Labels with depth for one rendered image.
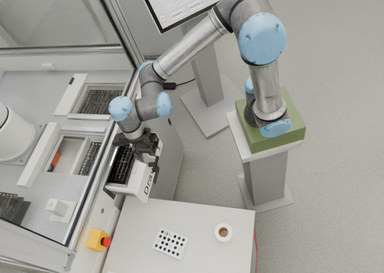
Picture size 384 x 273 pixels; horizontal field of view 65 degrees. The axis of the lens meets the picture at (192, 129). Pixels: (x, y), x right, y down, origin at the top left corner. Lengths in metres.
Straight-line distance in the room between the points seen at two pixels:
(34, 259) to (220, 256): 0.64
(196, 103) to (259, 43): 1.80
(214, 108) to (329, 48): 1.15
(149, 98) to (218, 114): 1.52
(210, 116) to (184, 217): 1.28
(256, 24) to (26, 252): 0.88
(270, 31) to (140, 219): 0.94
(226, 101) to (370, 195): 1.20
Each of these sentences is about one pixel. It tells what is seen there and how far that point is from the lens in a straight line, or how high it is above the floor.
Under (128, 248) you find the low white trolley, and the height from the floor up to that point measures 0.76.
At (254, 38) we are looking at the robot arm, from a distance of 0.79.
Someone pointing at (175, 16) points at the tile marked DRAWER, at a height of 1.00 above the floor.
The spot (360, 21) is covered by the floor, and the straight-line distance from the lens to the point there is 3.26.
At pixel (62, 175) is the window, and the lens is 1.12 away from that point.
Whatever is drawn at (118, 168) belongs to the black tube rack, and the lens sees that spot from 1.35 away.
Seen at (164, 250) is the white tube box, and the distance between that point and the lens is 1.29.
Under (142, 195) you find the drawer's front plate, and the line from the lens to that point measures 1.27.
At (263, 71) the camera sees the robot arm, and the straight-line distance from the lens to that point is 0.91.
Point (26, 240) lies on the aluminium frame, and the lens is 1.03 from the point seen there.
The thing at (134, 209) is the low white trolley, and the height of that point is 0.76.
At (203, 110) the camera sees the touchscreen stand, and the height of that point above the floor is 0.04.
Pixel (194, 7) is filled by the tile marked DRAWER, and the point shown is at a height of 1.00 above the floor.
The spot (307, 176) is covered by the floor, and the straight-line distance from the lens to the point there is 2.20.
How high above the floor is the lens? 1.98
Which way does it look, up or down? 54 degrees down
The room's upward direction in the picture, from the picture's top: 21 degrees counter-clockwise
